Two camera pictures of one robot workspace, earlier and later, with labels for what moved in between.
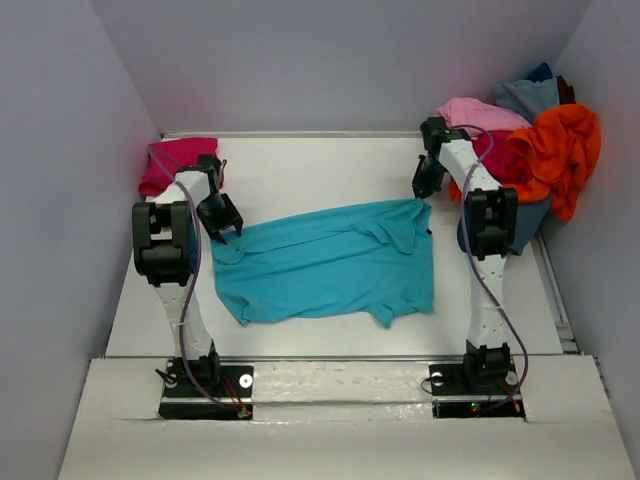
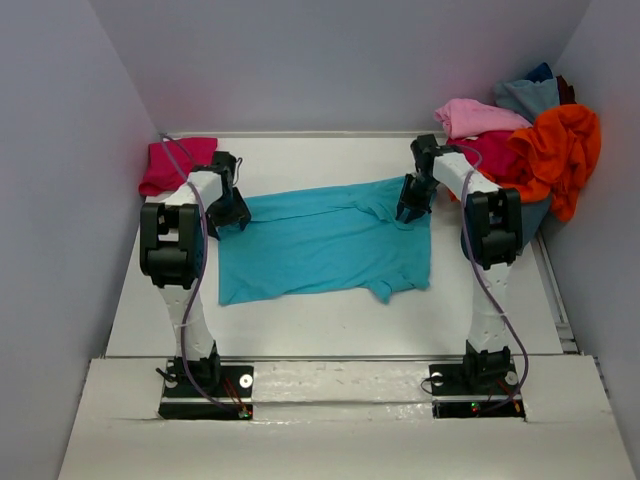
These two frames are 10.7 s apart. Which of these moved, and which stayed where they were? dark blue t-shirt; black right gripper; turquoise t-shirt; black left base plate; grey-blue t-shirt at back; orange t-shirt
Moved: black right gripper; turquoise t-shirt
Stayed: black left base plate; orange t-shirt; dark blue t-shirt; grey-blue t-shirt at back
